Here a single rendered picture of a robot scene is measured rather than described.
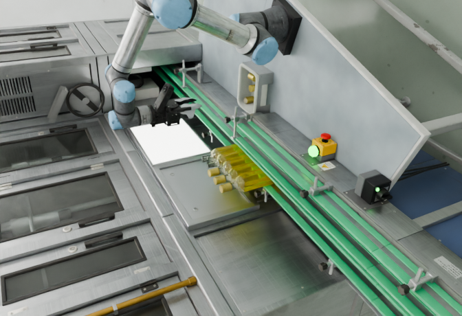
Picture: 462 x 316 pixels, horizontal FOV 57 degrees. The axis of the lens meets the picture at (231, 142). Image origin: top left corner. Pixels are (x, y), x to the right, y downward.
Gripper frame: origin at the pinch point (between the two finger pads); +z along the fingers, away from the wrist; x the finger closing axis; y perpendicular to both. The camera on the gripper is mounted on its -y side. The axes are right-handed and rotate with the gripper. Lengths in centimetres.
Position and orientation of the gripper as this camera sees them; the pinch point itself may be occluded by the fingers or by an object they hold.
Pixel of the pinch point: (196, 101)
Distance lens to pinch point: 177.6
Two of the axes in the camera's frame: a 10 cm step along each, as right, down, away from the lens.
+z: 8.9, -2.0, 4.2
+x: 4.6, 4.7, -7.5
